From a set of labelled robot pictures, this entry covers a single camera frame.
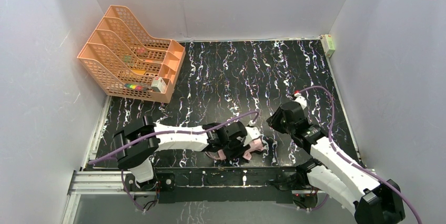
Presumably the pink and black folding umbrella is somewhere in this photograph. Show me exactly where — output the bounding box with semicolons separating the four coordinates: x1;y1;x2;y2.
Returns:
205;139;263;161

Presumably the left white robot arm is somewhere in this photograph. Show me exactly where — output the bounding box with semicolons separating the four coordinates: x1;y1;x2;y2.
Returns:
113;116;260;182

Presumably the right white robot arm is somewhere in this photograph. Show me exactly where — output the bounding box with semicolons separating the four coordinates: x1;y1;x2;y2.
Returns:
267;101;406;223

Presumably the small white red box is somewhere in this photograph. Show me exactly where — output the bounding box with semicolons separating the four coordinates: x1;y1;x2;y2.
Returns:
150;77;168;93

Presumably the colourful marker set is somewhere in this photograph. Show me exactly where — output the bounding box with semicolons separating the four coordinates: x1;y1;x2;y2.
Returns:
124;84;149;92

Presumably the orange plastic file organizer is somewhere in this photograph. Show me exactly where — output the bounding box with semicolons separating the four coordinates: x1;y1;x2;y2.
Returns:
77;5;185;103

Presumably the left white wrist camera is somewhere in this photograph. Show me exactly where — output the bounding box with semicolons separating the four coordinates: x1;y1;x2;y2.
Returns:
244;120;261;146

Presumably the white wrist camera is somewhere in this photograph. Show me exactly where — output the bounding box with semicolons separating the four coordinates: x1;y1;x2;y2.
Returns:
293;90;308;110
244;120;261;146

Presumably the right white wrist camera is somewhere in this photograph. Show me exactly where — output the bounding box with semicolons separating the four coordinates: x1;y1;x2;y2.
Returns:
293;90;308;110

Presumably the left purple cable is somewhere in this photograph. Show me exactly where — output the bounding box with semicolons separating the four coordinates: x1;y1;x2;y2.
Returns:
87;110;261;212

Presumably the purple cable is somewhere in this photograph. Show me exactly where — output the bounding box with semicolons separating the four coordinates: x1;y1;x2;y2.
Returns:
87;110;261;212
293;86;423;224

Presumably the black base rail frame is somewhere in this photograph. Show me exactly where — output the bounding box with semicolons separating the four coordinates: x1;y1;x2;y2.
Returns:
68;167;330;212

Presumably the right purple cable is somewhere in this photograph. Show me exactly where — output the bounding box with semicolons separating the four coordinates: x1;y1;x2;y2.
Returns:
293;86;423;224

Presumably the white green wall socket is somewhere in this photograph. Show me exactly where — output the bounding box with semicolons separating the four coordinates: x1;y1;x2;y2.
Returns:
320;34;336;58

